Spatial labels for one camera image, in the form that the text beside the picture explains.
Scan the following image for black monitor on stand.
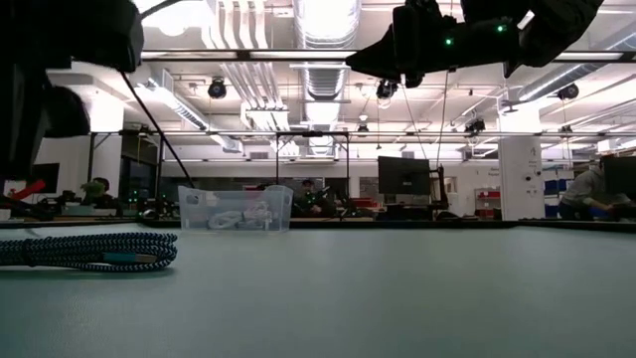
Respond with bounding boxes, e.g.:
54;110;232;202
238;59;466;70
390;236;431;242
377;155;432;197

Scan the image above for red bar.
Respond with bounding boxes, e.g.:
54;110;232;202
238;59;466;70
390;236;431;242
8;178;47;201

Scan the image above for green plant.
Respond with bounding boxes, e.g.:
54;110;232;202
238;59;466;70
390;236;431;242
79;179;106;200

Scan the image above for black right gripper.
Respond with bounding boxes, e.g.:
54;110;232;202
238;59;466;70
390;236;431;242
346;22;461;90

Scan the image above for black overhead frame bar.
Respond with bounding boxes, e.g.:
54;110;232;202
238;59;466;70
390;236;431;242
140;48;636;64

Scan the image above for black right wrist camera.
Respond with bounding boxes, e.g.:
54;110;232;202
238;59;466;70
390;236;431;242
392;0;451;30

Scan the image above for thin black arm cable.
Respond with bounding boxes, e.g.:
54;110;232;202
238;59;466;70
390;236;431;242
118;69;197;190

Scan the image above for small black monitor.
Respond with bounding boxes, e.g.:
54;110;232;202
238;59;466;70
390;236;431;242
30;162;61;195

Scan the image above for large black monitor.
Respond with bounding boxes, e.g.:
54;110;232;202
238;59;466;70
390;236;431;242
602;155;636;220

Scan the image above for clear plastic bin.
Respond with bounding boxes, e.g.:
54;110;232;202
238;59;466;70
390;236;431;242
177;184;295;234

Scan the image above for black metal rig frame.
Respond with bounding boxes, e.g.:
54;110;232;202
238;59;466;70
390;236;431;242
87;129;166;215

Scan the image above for shelf with red bins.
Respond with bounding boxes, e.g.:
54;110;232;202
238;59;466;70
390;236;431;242
474;186;502;220

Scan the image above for silver ventilation duct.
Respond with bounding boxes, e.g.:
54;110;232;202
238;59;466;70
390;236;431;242
291;0;363;158

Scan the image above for white building column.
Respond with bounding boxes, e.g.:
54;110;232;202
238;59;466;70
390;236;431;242
498;103;547;222

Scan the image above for person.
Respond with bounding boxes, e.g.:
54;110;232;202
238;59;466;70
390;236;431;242
556;157;628;221
291;177;333;218
91;176;120;210

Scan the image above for white USB-C cable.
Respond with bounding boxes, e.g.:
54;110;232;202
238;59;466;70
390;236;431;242
206;200;275;232

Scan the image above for blue braided USB-C cable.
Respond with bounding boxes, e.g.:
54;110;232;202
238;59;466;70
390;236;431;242
0;232;179;274

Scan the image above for blue storage bins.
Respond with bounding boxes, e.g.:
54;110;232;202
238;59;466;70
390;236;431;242
544;178;561;219

